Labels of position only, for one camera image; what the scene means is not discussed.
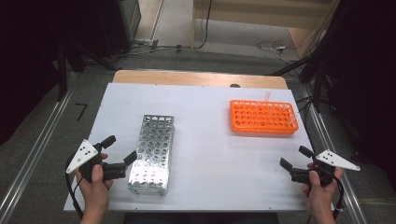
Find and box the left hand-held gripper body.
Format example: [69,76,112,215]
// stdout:
[65,139,129,184]

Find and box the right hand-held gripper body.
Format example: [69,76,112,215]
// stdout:
[289,149,361,188]

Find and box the silver metal test tube rack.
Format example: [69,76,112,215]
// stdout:
[127,114,176,196]

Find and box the orange plastic test tube rack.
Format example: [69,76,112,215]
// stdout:
[229,99,300,135]

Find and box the person's right hand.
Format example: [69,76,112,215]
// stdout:
[302,161,344,217]

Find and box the person's left hand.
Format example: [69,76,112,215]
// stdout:
[74,152,115,217]

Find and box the white table board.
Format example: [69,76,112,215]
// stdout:
[64,82,335,213]

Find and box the black tripod stand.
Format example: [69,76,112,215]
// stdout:
[266,46,334,114]

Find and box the black metal stand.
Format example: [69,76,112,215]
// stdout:
[56,41,69,103]

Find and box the wooden table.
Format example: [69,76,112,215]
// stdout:
[111,69,289,91]

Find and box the grey power strip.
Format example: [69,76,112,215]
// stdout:
[132,38,161,51]

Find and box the black cabinet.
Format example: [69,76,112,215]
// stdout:
[71,0,142,60]

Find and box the light wooden shelf unit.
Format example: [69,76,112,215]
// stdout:
[191,0,341,60]

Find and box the aluminium floor rail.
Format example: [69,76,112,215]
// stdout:
[0,72,78,224]
[298,86,369,224]

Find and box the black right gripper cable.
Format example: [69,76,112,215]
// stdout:
[332,175,346,220]

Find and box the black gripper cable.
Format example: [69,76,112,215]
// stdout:
[332,175,346,220]
[64,154,85,219]

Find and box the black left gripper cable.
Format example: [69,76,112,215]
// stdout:
[64,154,85,219]

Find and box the white floor cable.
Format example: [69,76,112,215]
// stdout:
[255,39,301,64]

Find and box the black hanging cable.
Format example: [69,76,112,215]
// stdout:
[193,0,214,50]

